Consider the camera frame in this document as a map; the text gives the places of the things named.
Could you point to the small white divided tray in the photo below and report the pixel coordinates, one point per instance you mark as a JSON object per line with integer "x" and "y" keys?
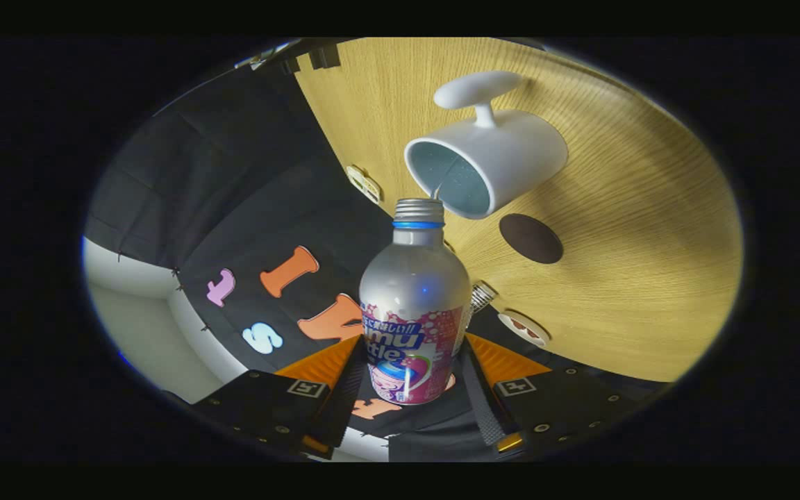
{"x": 364, "y": 184}

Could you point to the white cup blue inside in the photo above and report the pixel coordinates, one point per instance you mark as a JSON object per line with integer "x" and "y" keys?
{"x": 518, "y": 156}

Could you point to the silver juice bottle pink label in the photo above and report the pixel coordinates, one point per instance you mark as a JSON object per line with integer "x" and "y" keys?
{"x": 414, "y": 292}

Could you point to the red food slices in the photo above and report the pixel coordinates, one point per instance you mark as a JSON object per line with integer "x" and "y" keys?
{"x": 523, "y": 328}

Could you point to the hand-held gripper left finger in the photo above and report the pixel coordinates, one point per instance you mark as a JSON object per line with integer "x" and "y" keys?
{"x": 268, "y": 410}

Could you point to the small black clamp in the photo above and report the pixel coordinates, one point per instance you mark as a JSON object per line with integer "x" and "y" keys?
{"x": 291, "y": 66}
{"x": 323, "y": 57}

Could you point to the round brown coaster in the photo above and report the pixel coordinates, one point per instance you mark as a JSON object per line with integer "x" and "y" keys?
{"x": 531, "y": 238}

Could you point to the black backdrop cloth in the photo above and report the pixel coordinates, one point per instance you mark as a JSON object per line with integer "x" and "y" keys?
{"x": 233, "y": 173}

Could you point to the white plate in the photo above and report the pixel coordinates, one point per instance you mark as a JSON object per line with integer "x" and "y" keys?
{"x": 535, "y": 340}

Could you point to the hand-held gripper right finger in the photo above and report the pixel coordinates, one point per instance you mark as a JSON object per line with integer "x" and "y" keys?
{"x": 560, "y": 406}

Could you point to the wooden table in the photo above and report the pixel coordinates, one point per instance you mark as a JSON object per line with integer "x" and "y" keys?
{"x": 636, "y": 278}

